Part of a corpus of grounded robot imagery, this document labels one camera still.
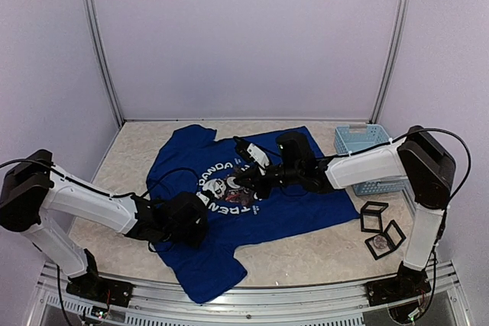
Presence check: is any aluminium frame post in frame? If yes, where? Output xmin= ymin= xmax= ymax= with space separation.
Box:
xmin=369 ymin=0 xmax=410 ymax=124
xmin=83 ymin=0 xmax=125 ymax=129

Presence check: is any blue printed t-shirt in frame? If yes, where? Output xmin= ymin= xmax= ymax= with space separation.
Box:
xmin=146 ymin=124 xmax=359 ymax=304

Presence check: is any black display box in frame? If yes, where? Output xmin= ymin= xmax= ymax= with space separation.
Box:
xmin=360 ymin=201 xmax=389 ymax=234
xmin=365 ymin=220 xmax=406 ymax=260

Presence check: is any round brooch in box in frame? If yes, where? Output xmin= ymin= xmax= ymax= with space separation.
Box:
xmin=372 ymin=235 xmax=388 ymax=250

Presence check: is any light blue plastic basket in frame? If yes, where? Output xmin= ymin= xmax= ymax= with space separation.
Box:
xmin=335 ymin=124 xmax=406 ymax=196

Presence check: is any left aluminium frame post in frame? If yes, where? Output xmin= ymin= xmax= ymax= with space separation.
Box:
xmin=83 ymin=0 xmax=125 ymax=129

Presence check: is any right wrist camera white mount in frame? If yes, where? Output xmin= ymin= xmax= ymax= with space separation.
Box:
xmin=233 ymin=136 xmax=270 ymax=176

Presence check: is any round brooch badge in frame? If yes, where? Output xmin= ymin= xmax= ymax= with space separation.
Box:
xmin=225 ymin=176 xmax=241 ymax=190

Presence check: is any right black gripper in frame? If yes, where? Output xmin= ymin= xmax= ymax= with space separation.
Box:
xmin=233 ymin=163 xmax=301 ymax=200

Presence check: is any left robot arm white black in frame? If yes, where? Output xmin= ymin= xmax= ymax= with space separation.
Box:
xmin=1 ymin=149 xmax=210 ymax=299

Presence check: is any right aluminium frame post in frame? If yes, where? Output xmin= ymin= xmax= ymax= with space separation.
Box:
xmin=369 ymin=0 xmax=410 ymax=124

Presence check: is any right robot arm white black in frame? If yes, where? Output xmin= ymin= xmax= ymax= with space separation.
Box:
xmin=234 ymin=125 xmax=459 ymax=299

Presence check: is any front aluminium rail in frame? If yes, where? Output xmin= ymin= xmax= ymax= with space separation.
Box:
xmin=25 ymin=263 xmax=473 ymax=325

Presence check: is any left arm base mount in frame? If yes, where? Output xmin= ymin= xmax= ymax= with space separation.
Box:
xmin=66 ymin=249 xmax=134 ymax=308

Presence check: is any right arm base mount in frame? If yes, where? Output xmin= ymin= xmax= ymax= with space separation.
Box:
xmin=365 ymin=262 xmax=432 ymax=307

